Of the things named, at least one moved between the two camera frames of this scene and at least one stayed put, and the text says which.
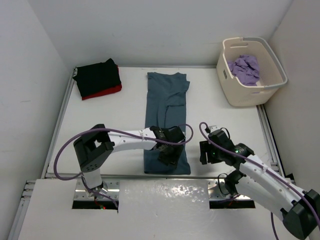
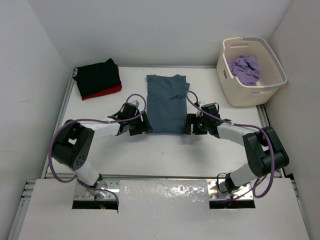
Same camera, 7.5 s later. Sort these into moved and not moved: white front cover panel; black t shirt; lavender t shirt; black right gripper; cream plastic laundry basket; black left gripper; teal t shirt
Moved: black left gripper; black right gripper; teal t shirt
Not moved: white front cover panel; cream plastic laundry basket; lavender t shirt; black t shirt
